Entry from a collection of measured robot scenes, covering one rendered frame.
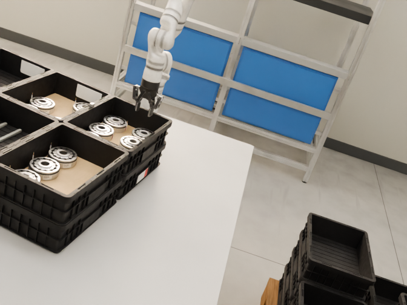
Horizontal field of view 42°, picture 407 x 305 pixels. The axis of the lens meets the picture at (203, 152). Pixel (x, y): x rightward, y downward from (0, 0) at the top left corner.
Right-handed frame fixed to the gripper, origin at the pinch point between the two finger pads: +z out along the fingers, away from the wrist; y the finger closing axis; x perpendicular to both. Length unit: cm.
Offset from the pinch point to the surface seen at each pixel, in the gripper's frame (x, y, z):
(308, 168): 202, 49, 82
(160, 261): -46, 43, 27
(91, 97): 4.7, -29.1, 7.7
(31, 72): 2, -61, 7
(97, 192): -49, 15, 11
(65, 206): -68, 16, 8
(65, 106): -3.3, -35.9, 12.8
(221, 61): 178, -36, 22
